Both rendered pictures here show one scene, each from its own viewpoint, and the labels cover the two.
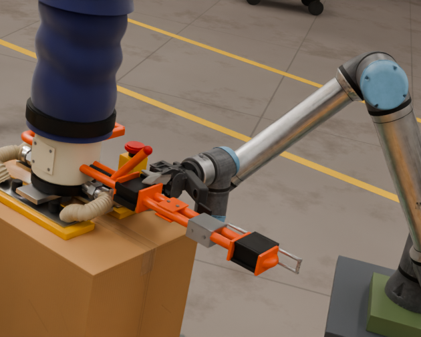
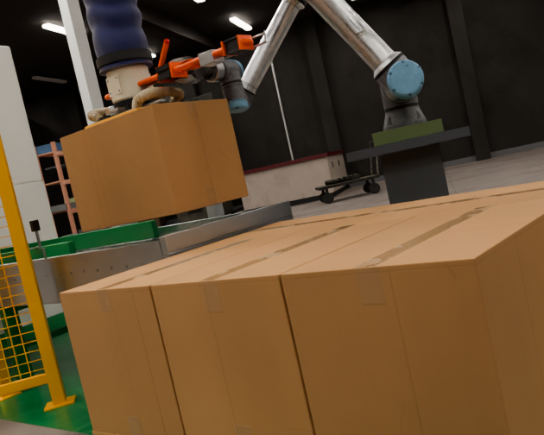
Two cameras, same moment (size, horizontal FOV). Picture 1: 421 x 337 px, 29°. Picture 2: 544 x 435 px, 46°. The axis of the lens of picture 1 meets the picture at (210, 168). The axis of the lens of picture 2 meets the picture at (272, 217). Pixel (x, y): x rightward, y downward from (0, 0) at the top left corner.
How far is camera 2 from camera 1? 1.51 m
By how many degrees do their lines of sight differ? 20
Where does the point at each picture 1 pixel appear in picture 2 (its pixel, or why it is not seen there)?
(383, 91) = not seen: outside the picture
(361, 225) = not seen: hidden behind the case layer
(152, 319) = (215, 160)
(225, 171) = (231, 66)
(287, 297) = not seen: hidden behind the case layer
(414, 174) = (344, 15)
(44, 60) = (94, 25)
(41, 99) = (100, 47)
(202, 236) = (207, 56)
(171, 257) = (211, 113)
